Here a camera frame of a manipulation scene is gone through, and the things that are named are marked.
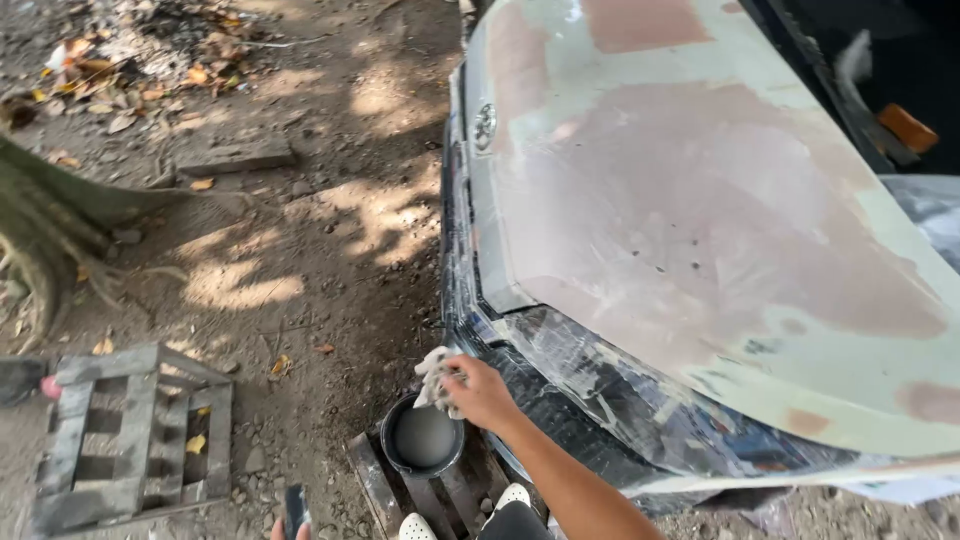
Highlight person's right hand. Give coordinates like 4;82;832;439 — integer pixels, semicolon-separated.
441;354;525;435

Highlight white rag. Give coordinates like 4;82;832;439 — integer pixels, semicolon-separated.
414;345;468;420

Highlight black rectangular block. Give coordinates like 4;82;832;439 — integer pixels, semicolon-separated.
283;483;313;540

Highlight black bucket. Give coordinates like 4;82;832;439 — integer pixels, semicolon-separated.
379;391;467;480

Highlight dark wooden pallet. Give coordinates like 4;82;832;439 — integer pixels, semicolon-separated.
345;422;554;540

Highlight white perforated shoe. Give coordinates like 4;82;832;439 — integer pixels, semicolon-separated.
397;513;439;540
483;483;532;528

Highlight person's black trouser leg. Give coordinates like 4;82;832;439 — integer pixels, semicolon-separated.
477;501;557;540

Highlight round chrome car emblem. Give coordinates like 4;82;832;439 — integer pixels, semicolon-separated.
473;102;498;153

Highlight sanded car hood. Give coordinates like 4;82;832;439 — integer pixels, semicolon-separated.
462;0;960;460

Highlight flat concrete slab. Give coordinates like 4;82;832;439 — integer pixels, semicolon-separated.
174;138;298;179

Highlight grey wooden crate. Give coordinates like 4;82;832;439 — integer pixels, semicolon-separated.
28;342;236;537

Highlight tree trunk with roots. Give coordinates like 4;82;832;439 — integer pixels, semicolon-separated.
0;133;260;355

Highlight dark grey object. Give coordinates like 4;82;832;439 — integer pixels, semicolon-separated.
0;357;49;408

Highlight pile of dry leaves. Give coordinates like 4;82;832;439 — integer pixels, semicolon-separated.
28;0;265;138

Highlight plastic-covered car fender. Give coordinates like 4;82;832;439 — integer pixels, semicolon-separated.
879;173;960;276

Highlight orange block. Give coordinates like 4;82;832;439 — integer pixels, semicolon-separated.
876;102;941;156

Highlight car windshield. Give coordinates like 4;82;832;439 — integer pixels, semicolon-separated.
738;0;960;178

